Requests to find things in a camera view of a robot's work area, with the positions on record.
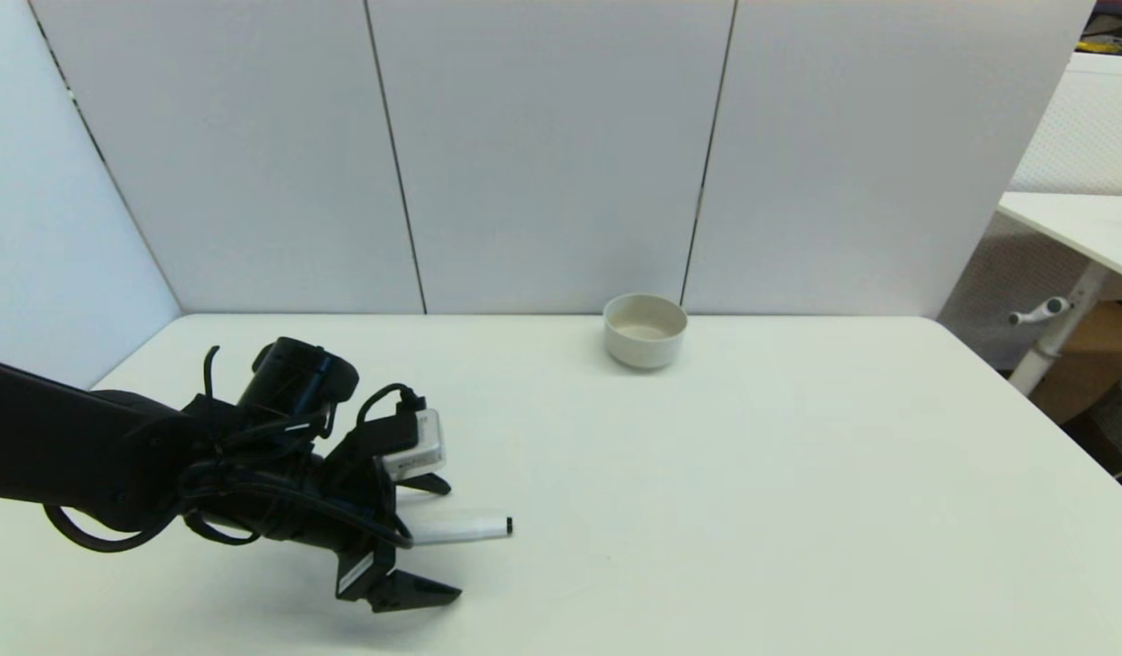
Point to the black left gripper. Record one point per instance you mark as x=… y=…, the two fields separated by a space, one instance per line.
x=355 y=492

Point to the white marker with black ends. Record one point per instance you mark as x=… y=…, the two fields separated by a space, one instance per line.
x=460 y=527

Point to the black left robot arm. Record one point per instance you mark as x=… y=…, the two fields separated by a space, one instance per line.
x=77 y=437

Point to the beige round bowl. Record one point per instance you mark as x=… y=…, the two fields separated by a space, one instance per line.
x=644 y=332

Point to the white desk leg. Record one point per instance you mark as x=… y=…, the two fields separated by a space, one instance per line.
x=1060 y=330

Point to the brown cardboard box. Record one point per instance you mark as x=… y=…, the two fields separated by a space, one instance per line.
x=1096 y=355

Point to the white side desk top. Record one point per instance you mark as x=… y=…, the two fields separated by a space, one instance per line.
x=1085 y=226

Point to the white perforated panel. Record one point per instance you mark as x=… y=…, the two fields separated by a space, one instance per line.
x=1091 y=128

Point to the yellow and black clutter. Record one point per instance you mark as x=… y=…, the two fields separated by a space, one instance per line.
x=1112 y=35

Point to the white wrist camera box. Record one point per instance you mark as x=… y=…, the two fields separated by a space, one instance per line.
x=416 y=446

